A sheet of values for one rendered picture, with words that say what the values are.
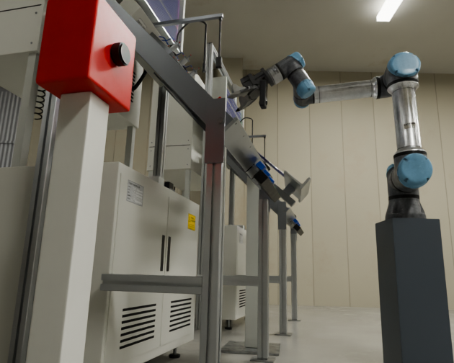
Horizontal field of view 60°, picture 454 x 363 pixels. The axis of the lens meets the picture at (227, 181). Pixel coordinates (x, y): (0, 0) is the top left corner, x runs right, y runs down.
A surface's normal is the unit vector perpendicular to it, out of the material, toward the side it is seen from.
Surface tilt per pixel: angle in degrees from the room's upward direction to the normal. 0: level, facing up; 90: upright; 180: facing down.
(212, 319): 90
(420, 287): 90
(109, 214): 90
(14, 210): 90
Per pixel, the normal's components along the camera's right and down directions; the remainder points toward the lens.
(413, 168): -0.18, -0.10
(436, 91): 0.00, -0.23
